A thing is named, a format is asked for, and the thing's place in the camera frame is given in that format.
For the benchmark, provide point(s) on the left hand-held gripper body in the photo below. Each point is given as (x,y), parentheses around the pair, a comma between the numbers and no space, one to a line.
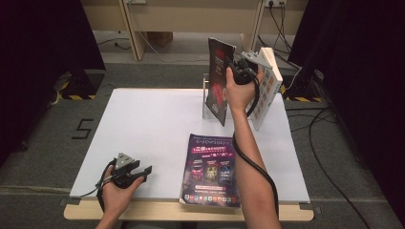
(122,175)

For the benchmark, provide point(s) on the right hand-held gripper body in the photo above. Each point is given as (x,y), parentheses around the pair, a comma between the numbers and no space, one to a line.
(245,73)

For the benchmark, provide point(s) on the black plastic-wrapped magazine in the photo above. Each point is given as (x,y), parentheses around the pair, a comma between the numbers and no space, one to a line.
(218,86)

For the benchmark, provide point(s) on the white magazine with picture grid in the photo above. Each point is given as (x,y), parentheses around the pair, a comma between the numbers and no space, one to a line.
(267,95)

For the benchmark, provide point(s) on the clear acrylic magazine rack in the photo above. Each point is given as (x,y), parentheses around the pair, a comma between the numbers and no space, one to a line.
(204,111)

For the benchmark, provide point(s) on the purple magazine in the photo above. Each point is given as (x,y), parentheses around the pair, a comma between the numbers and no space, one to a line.
(208,171)

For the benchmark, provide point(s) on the person's right hand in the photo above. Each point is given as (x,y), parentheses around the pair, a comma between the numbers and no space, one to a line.
(242,97)

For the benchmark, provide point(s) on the person's left hand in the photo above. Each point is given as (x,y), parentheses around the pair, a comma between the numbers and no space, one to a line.
(116,202)

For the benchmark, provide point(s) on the light wooden table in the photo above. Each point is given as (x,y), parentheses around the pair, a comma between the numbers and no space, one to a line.
(153,211)

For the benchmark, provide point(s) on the beige wooden desk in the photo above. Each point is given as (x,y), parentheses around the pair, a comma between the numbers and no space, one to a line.
(191,19)

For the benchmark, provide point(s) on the black striped stand base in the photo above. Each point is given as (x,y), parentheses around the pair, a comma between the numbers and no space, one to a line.
(302,86)
(84,84)

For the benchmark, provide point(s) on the black curtain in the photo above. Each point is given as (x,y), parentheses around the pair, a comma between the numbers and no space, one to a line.
(366,79)
(38,63)

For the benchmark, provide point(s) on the white wall socket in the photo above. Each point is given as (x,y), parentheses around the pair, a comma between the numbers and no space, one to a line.
(136,1)
(275,3)

